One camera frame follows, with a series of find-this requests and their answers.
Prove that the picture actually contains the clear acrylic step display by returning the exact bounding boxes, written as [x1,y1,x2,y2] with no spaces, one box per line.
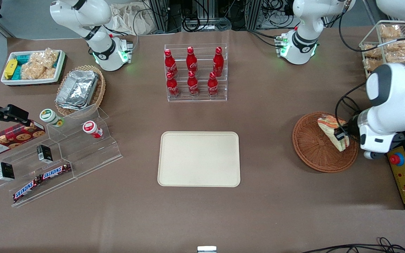
[0,104,123,208]

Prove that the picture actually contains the oval light wicker basket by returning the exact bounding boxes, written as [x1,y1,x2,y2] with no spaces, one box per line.
[55,65,106,117]

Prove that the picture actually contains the red lid yogurt cup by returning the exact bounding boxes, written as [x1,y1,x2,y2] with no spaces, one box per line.
[83,121,103,138]

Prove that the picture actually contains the red cola bottle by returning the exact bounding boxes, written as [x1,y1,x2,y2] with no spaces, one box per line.
[164,49,178,78]
[166,72,180,98]
[187,71,199,97]
[213,46,224,77]
[207,72,219,97]
[186,46,198,74]

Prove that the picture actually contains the red cookie box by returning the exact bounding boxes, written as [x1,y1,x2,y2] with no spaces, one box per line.
[0,121,46,158]

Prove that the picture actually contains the triangular sandwich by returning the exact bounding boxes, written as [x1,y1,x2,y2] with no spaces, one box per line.
[317,114,350,152]

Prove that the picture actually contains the clear acrylic bottle rack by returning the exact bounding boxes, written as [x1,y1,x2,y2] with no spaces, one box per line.
[164,43,228,102]

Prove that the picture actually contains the black equipment rack with cables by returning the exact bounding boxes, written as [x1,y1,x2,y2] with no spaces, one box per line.
[146,0,294,34]

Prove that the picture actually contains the bagged fried snack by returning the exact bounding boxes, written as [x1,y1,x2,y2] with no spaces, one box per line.
[363,58,382,72]
[380,25,403,39]
[362,44,379,58]
[384,38,405,64]

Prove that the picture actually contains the small black box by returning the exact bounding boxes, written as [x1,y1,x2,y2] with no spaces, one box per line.
[0,162,15,181]
[37,144,53,163]

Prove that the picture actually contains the white rectangular snack bin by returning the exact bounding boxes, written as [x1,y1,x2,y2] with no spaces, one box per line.
[1,50,66,86]

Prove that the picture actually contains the green lid yogurt cup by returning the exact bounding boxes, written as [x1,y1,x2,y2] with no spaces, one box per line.
[40,109,64,128]

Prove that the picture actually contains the round brown wicker basket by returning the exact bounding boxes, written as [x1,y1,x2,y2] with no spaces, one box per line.
[292,112,359,173]

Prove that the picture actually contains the white wire rack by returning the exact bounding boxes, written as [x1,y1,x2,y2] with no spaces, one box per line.
[359,20,405,79]

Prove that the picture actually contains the beige cloth bag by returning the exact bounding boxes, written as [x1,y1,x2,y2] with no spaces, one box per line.
[109,3,154,35]

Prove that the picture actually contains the black floor cables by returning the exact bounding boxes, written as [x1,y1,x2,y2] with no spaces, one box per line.
[301,237,405,253]

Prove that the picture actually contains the clear bag rice crackers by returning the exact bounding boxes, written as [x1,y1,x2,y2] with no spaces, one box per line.
[20,48,59,80]

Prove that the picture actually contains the stacked aluminium foil containers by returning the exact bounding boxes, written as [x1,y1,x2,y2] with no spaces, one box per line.
[56,70,99,111]

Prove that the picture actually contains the black power cable with plug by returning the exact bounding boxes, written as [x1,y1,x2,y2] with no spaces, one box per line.
[341,96,364,118]

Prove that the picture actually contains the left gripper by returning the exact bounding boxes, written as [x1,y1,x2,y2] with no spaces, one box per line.
[334,105,401,154]

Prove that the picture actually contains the yellow snack packet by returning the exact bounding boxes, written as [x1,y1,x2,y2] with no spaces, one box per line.
[4,59,18,80]

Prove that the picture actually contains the beige plastic tray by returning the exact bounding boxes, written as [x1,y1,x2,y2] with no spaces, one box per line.
[157,131,241,187]

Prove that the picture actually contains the brown snickers bar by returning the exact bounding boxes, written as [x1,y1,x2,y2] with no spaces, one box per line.
[13,177,43,203]
[40,163,72,180]

